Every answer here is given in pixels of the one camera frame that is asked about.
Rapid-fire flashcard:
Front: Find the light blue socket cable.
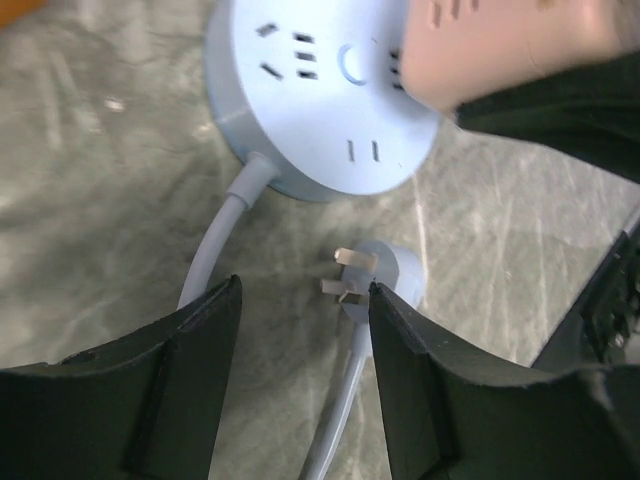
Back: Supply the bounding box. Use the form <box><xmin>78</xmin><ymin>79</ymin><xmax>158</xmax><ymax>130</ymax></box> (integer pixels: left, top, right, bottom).
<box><xmin>177</xmin><ymin>152</ymin><xmax>426</xmax><ymax>480</ymax></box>

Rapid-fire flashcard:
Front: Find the pink cube plug adapter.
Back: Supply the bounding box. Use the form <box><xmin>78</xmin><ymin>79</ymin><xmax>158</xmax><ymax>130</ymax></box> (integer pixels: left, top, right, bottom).
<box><xmin>399</xmin><ymin>0</ymin><xmax>639</xmax><ymax>112</ymax></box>

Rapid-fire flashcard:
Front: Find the round blue power socket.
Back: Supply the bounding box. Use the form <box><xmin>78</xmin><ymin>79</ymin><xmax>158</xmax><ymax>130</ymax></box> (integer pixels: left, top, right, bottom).
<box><xmin>203</xmin><ymin>1</ymin><xmax>441</xmax><ymax>202</ymax></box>

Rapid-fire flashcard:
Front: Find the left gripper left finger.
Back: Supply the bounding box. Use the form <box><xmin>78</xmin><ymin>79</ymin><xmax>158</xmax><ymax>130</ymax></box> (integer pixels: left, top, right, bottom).
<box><xmin>1</xmin><ymin>276</ymin><xmax>242</xmax><ymax>479</ymax></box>

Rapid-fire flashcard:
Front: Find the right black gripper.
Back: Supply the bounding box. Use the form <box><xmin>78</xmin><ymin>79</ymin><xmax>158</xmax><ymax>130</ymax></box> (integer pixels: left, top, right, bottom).
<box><xmin>532</xmin><ymin>211</ymin><xmax>639</xmax><ymax>373</ymax></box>

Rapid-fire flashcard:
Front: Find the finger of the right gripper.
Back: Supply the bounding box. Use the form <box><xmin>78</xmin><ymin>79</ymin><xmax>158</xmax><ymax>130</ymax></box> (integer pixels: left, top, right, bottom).
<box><xmin>456</xmin><ymin>52</ymin><xmax>639</xmax><ymax>184</ymax></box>

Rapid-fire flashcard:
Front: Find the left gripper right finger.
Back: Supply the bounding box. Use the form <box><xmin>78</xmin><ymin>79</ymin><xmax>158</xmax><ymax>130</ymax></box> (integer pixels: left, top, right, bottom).
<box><xmin>369</xmin><ymin>283</ymin><xmax>639</xmax><ymax>479</ymax></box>

